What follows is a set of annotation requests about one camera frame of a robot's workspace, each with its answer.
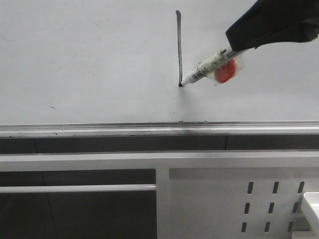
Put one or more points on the white whiteboard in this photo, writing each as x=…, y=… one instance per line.
x=110, y=67

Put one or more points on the red round magnet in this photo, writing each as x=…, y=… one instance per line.
x=228, y=71

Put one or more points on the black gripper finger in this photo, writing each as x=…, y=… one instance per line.
x=273, y=21

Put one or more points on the white plastic marker tray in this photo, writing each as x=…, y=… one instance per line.
x=311, y=211

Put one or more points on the grey slotted stand frame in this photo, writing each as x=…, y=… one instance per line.
x=156, y=187

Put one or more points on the black white marker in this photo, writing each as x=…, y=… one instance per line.
x=209, y=65

